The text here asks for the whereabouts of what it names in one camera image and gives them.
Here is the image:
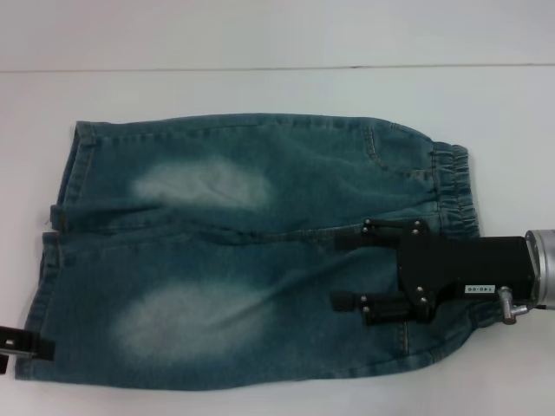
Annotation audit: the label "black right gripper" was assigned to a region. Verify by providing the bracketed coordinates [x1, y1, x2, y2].
[330, 218, 542, 328]

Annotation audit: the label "blue denim shorts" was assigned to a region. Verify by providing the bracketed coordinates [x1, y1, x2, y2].
[15, 111, 483, 383]

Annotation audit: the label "metal elbow cable connector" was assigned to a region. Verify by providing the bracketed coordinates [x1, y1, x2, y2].
[496, 284, 531, 326]

